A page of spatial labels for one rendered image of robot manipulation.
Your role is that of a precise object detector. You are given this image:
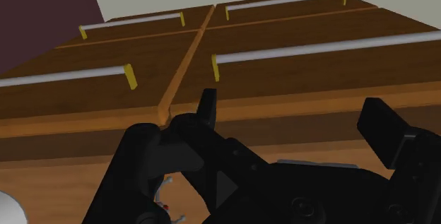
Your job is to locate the brown wooden chest of drawers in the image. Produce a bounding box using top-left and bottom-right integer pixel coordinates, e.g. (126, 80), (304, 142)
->
(0, 0), (441, 224)

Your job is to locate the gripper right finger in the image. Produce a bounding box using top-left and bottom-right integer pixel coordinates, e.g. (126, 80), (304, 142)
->
(356, 97), (441, 224)

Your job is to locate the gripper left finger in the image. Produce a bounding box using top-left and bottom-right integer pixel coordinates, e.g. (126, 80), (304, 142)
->
(167, 88), (270, 216)

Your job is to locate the white round object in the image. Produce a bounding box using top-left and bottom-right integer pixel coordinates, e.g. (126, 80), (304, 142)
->
(0, 189), (29, 224)

